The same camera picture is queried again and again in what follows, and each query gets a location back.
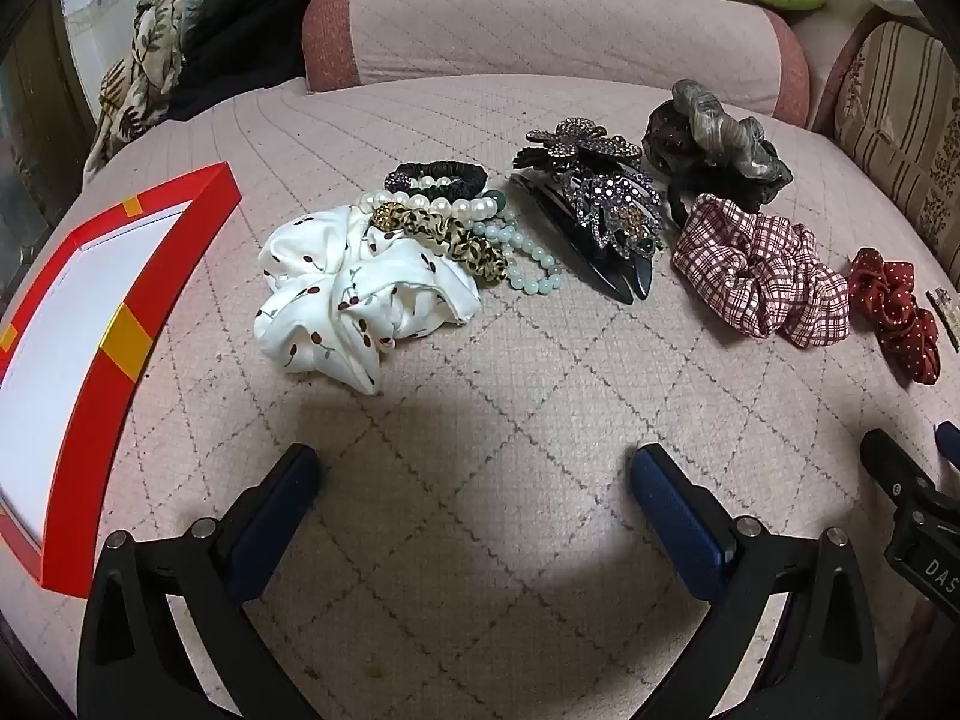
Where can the small metal hair pin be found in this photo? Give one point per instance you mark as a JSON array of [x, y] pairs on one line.
[[943, 315]]

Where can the grey brown satin scrunchie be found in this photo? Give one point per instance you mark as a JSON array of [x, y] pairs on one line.
[[712, 135]]

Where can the striped beige cushion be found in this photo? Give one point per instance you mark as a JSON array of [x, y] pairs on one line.
[[900, 112]]

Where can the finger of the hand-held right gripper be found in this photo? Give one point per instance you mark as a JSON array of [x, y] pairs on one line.
[[892, 469], [949, 442]]

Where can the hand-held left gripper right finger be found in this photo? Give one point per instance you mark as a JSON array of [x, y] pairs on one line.
[[675, 517]]

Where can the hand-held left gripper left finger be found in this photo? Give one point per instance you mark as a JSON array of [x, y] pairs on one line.
[[270, 517]]

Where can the black cloth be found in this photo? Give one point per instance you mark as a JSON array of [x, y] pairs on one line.
[[240, 52]]

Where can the red white plaid scrunchie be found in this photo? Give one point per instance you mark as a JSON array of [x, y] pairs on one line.
[[757, 270]]

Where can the pink quilted pillow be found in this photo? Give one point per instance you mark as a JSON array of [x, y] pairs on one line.
[[540, 37]]

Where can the butterfly rhinestone hair clip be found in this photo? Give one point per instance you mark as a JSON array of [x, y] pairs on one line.
[[577, 146]]

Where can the red polka dot scrunchie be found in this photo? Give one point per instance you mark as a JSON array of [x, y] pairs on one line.
[[896, 300]]

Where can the purple flower rhinestone hair clip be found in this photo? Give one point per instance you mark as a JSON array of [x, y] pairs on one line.
[[607, 202]]

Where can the white cherry print scrunchie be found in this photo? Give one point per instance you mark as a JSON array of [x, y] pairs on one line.
[[337, 300]]

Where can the red box with white inside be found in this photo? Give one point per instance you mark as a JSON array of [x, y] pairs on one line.
[[60, 330]]

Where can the leopard print scrunchie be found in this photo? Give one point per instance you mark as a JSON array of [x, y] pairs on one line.
[[457, 240]]

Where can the leaf print cloth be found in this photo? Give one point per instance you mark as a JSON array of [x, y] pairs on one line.
[[142, 67]]

